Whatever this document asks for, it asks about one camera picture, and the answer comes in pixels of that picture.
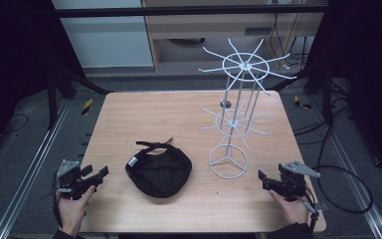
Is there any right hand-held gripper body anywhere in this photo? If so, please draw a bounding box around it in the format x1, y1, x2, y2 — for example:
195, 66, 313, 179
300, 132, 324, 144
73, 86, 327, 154
268, 159, 321, 203

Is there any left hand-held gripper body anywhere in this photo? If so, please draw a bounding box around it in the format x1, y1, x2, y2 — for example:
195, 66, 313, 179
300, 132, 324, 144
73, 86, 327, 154
56, 159, 97, 201

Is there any black cap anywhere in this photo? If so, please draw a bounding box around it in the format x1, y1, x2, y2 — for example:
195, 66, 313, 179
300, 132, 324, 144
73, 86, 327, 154
124, 136, 193, 199

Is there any white wire display rack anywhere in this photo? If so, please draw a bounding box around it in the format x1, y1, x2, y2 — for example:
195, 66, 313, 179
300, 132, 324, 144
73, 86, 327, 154
197, 37, 298, 180

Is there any person's right hand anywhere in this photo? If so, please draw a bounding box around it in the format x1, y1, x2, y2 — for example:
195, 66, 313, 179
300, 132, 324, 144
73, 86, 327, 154
268, 190, 311, 227

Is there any person's left hand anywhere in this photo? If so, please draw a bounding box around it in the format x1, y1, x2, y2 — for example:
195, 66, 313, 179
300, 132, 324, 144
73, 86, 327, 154
56, 184, 97, 238

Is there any yellow black striped tape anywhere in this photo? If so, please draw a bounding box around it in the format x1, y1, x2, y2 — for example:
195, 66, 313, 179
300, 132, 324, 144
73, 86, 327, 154
292, 95, 313, 111
81, 98, 95, 117

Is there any black metal stand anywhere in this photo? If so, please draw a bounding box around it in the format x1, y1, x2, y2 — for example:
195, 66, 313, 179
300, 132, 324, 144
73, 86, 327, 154
271, 62, 335, 127
45, 65, 111, 131

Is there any dark curtain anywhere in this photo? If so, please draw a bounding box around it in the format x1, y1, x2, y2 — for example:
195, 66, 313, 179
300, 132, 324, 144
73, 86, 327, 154
0, 0, 85, 162
310, 0, 382, 185

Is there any white cabinet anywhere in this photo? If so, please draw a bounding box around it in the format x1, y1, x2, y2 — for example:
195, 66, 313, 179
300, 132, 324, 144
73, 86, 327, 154
51, 0, 155, 70

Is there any black horizontal bar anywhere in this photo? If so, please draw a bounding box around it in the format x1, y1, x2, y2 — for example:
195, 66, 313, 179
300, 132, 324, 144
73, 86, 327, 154
54, 4, 330, 20

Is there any right hand-held gripper cable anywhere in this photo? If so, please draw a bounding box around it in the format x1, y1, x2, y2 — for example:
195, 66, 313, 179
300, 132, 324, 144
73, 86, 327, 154
301, 198, 330, 234

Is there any aluminium floor rail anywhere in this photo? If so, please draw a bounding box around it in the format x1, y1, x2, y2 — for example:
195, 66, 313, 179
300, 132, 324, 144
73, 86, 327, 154
310, 95, 382, 239
0, 99, 73, 239

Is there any thin black floor cable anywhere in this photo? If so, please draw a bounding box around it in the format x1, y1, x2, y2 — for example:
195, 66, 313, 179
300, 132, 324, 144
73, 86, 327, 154
0, 113, 30, 135

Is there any black looped floor cable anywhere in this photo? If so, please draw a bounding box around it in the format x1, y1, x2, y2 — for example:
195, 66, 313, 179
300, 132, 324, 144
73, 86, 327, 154
292, 109, 375, 215

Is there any bundle of hanging cables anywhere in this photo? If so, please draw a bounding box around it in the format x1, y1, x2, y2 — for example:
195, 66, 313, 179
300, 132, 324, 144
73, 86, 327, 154
269, 12, 313, 70

